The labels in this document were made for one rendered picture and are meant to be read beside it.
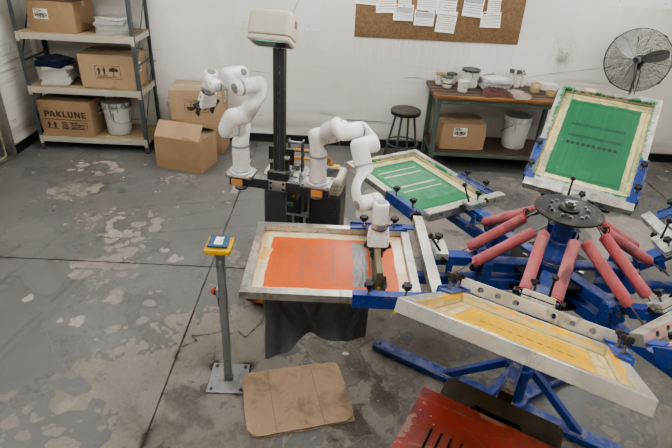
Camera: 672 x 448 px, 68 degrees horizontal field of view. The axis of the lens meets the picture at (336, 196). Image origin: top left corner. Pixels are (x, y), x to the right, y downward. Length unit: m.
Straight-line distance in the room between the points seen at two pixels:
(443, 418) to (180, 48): 5.22
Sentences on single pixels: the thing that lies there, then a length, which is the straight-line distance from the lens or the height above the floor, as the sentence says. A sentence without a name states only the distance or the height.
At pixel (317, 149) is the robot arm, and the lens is 2.63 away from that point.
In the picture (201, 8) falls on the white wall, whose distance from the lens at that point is 6.02.
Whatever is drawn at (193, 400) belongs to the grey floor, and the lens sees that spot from 3.14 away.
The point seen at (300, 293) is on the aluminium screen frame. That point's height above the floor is 0.99.
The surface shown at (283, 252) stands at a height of 0.96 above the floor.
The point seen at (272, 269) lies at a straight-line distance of 2.39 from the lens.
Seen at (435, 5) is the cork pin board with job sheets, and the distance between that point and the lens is 5.90.
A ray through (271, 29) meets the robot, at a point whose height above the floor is 1.95.
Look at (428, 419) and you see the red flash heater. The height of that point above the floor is 1.10.
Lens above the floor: 2.37
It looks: 28 degrees down
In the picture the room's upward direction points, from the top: 3 degrees clockwise
